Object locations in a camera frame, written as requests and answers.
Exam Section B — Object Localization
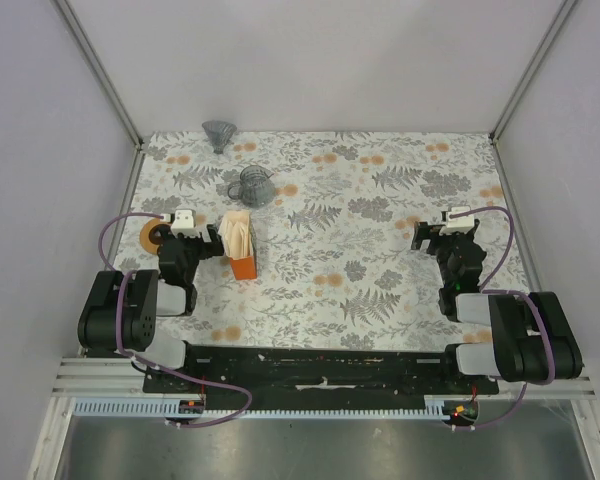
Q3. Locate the wooden dripper ring holder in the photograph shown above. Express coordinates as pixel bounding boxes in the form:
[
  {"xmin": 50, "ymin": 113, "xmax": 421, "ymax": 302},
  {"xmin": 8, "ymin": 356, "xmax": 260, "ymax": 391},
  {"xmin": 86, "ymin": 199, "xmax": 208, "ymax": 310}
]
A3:
[{"xmin": 139, "ymin": 218, "xmax": 171, "ymax": 255}]

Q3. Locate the orange coffee filter box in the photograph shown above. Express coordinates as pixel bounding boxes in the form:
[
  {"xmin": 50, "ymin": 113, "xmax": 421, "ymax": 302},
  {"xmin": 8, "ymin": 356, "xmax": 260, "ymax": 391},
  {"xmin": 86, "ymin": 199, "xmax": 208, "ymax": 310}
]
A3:
[{"xmin": 221, "ymin": 210, "xmax": 259, "ymax": 282}]

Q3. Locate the glass coffee server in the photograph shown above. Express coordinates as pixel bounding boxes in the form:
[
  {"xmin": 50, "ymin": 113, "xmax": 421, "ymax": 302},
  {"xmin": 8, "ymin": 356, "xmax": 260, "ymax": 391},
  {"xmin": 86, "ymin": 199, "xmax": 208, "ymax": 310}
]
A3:
[{"xmin": 227, "ymin": 165, "xmax": 276, "ymax": 208}]

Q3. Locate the glass cone dripper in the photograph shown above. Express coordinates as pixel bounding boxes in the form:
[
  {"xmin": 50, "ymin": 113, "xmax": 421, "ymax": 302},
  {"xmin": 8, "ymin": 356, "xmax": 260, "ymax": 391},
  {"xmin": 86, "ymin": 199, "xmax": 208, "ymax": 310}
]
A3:
[{"xmin": 202, "ymin": 120, "xmax": 237, "ymax": 155}]

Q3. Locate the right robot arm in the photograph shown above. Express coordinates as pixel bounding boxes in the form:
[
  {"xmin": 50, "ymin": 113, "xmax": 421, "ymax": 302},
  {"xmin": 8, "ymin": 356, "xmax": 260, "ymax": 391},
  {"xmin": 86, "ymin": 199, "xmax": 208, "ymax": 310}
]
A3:
[{"xmin": 411, "ymin": 222, "xmax": 584, "ymax": 394}]

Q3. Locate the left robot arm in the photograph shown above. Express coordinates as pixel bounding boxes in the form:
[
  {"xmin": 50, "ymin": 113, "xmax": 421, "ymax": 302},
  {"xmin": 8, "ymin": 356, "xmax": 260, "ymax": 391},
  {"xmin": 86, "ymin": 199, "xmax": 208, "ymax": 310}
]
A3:
[{"xmin": 77, "ymin": 224, "xmax": 224, "ymax": 393}]

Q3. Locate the stack of paper filters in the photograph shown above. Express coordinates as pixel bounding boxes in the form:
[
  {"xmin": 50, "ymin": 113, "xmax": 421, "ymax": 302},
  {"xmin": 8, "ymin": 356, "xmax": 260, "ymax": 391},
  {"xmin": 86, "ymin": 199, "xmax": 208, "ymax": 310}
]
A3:
[{"xmin": 218, "ymin": 210, "xmax": 254, "ymax": 260}]

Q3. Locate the floral table mat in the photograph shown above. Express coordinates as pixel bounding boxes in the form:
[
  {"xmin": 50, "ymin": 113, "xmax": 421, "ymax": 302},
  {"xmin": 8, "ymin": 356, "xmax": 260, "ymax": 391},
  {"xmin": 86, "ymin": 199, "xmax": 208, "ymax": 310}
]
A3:
[{"xmin": 114, "ymin": 131, "xmax": 529, "ymax": 351}]

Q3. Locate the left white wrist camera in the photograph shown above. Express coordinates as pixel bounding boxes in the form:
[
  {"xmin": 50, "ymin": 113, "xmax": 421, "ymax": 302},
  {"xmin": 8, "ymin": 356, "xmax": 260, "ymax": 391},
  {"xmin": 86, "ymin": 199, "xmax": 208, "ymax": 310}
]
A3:
[{"xmin": 161, "ymin": 209, "xmax": 198, "ymax": 238}]

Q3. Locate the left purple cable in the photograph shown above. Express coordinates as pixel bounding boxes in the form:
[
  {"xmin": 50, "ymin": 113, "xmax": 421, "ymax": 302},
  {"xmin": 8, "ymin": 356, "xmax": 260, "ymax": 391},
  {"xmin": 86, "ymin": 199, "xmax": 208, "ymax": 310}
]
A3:
[{"xmin": 99, "ymin": 212, "xmax": 254, "ymax": 431}]

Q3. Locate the purple cable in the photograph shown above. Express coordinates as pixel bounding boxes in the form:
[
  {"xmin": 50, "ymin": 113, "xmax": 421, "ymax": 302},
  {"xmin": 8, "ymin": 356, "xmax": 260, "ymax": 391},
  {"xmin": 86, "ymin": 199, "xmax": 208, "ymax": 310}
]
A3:
[
  {"xmin": 99, "ymin": 212, "xmax": 254, "ymax": 431},
  {"xmin": 449, "ymin": 205, "xmax": 556, "ymax": 434}
]

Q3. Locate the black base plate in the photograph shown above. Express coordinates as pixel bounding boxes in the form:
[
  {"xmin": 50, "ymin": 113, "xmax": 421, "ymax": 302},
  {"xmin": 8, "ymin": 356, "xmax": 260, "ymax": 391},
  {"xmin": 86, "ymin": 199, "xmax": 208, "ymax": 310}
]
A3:
[{"xmin": 143, "ymin": 345, "xmax": 499, "ymax": 411}]

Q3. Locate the aluminium frame rail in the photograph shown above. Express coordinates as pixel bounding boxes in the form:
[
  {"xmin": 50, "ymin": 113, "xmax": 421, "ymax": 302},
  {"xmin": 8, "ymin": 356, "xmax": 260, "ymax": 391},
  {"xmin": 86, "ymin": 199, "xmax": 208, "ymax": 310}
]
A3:
[{"xmin": 51, "ymin": 358, "xmax": 596, "ymax": 400}]

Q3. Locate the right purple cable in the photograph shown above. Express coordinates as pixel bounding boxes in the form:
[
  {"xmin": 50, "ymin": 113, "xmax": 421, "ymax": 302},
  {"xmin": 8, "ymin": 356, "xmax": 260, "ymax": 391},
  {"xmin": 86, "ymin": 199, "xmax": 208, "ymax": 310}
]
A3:
[{"xmin": 449, "ymin": 205, "xmax": 556, "ymax": 434}]

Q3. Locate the white slotted cable duct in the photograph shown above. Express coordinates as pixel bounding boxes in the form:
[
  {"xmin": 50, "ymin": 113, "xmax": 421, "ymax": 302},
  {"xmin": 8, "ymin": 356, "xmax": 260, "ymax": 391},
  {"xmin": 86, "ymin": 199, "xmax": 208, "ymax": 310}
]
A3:
[{"xmin": 73, "ymin": 394, "xmax": 481, "ymax": 419}]

